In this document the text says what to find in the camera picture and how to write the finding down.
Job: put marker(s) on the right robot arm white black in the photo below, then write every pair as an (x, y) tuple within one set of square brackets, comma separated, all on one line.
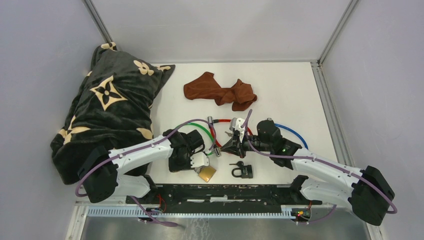
[(365, 192)]

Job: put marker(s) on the black floral blanket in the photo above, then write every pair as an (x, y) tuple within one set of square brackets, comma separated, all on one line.
[(111, 109)]

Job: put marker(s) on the black padlock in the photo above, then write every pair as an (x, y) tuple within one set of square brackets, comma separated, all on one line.
[(243, 172)]

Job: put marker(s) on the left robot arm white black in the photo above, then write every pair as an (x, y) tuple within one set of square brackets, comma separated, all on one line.
[(104, 173)]

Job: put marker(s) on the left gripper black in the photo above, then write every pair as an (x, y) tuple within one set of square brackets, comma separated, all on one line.
[(173, 167)]

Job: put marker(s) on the brown cloth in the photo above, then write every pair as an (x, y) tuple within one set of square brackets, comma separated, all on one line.
[(240, 95)]

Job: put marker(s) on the green cable lock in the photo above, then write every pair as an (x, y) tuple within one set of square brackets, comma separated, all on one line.
[(216, 148)]

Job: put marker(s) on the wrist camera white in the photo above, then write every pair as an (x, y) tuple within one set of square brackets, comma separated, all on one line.
[(237, 126), (199, 161)]

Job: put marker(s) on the brass padlock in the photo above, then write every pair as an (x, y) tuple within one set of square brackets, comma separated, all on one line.
[(205, 172)]

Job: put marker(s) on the red cable lock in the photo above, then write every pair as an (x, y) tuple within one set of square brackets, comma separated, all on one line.
[(215, 121)]

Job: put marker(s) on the black padlock key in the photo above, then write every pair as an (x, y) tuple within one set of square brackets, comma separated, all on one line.
[(238, 164)]

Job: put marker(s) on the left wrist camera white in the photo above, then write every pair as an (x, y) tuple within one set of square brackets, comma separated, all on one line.
[(199, 161)]

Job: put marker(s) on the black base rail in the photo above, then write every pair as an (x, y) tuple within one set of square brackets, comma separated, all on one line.
[(224, 198)]

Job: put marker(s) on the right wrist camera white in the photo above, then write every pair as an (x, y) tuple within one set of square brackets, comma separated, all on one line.
[(237, 126)]

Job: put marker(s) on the blue cable lock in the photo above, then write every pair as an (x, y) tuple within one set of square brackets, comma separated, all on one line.
[(299, 138)]

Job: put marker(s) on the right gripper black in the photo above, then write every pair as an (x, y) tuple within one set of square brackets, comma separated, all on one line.
[(234, 146)]

